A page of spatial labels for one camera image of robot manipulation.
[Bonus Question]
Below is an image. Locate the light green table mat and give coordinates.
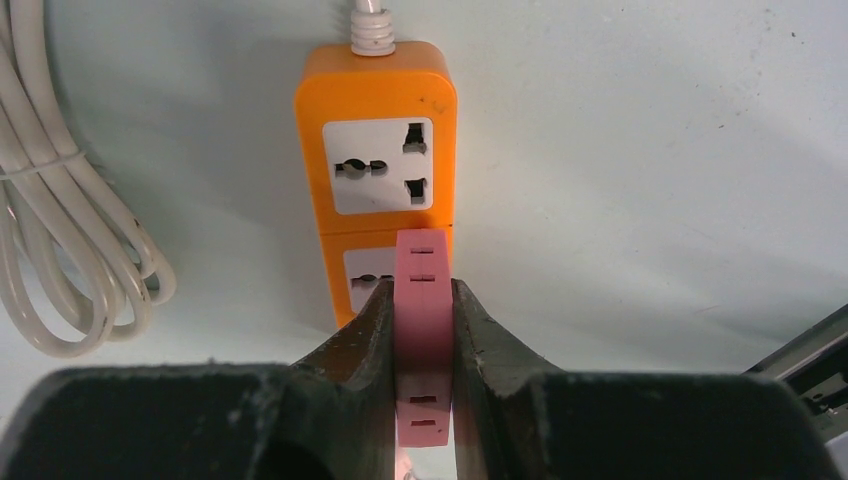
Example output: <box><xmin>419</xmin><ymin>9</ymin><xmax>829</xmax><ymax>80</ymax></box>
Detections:
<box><xmin>0</xmin><ymin>0</ymin><xmax>848</xmax><ymax>425</ymax></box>

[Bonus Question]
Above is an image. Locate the white bundled cable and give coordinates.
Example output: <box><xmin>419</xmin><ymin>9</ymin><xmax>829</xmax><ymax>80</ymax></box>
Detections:
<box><xmin>0</xmin><ymin>0</ymin><xmax>179</xmax><ymax>360</ymax></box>

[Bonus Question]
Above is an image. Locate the pink square plug adapter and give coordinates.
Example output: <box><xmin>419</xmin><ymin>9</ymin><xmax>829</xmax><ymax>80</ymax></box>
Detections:
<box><xmin>393</xmin><ymin>229</ymin><xmax>454</xmax><ymax>448</ymax></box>

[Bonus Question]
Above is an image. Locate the orange power strip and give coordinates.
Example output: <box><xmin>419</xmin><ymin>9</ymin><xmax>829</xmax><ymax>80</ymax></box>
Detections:
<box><xmin>293</xmin><ymin>41</ymin><xmax>459</xmax><ymax>326</ymax></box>

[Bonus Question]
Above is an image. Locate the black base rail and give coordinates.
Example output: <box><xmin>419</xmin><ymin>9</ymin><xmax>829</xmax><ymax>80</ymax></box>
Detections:
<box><xmin>748</xmin><ymin>306</ymin><xmax>847</xmax><ymax>441</ymax></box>

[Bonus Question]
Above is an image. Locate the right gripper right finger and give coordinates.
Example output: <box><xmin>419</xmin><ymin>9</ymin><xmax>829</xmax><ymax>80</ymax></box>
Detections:
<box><xmin>452</xmin><ymin>280</ymin><xmax>840</xmax><ymax>479</ymax></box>

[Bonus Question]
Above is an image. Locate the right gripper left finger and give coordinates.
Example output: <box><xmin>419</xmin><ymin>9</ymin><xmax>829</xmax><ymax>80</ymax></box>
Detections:
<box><xmin>1</xmin><ymin>280</ymin><xmax>395</xmax><ymax>479</ymax></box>

